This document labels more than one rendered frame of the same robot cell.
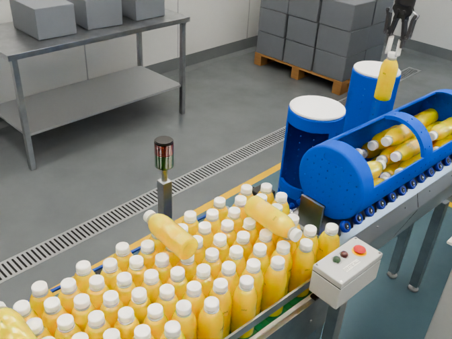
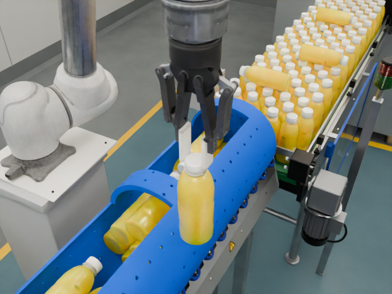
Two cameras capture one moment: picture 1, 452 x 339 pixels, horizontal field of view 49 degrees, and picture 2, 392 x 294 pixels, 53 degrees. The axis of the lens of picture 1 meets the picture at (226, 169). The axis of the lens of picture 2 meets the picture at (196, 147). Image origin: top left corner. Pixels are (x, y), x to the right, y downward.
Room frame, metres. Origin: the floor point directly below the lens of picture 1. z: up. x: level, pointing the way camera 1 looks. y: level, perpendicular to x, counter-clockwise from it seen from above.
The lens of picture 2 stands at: (2.46, -0.78, 1.88)
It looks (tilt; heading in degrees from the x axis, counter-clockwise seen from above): 39 degrees down; 165
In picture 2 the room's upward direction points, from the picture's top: straight up
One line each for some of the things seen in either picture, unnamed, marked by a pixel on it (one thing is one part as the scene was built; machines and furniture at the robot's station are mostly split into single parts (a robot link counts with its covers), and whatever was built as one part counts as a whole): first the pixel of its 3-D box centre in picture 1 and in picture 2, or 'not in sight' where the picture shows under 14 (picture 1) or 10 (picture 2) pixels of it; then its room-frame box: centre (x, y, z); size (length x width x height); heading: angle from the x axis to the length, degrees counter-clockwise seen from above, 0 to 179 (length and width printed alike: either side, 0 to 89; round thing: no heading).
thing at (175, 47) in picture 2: (403, 6); (195, 63); (1.96, -0.64, 1.61); 0.08 x 0.07 x 0.09; 44
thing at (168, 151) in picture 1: (163, 147); (388, 67); (1.43, 0.21, 1.23); 0.06 x 0.06 x 0.04
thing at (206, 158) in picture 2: (389, 44); (207, 150); (1.97, -0.62, 1.46); 0.03 x 0.01 x 0.07; 134
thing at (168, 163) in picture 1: (164, 159); (384, 79); (1.43, 0.21, 1.18); 0.06 x 0.06 x 0.05
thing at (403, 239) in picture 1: (404, 234); not in sight; (2.21, -1.03, 0.31); 0.06 x 0.06 x 0.63; 44
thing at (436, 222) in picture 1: (427, 247); not in sight; (2.11, -1.12, 0.31); 0.06 x 0.06 x 0.63; 44
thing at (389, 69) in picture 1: (387, 77); (195, 202); (1.96, -0.64, 1.32); 0.07 x 0.07 x 0.19
